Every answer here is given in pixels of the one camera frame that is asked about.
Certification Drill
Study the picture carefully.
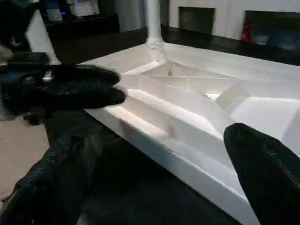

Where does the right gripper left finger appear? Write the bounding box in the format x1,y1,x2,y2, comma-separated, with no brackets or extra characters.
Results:
0,135,99,225

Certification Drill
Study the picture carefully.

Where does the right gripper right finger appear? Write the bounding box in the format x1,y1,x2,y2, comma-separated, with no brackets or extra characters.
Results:
223,123,300,225

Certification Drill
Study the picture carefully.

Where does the black work mat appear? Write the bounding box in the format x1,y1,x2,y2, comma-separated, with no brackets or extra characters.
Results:
42,24,300,225

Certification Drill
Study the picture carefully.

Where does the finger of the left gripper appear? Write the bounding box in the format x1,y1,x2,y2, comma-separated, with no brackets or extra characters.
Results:
30,87,126,109
23,66,121,91

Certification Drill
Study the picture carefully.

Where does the white plastic table leg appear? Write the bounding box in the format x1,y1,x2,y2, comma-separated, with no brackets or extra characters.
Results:
145,0,166,64

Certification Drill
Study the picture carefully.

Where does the white glass-door cabinet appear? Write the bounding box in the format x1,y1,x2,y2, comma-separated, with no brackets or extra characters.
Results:
167,0,300,49

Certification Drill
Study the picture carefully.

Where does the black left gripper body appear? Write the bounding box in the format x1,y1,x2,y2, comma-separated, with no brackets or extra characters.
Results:
0,52,53,119

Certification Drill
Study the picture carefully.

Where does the white plastic table top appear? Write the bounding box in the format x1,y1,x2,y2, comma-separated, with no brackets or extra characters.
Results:
78,42,300,225

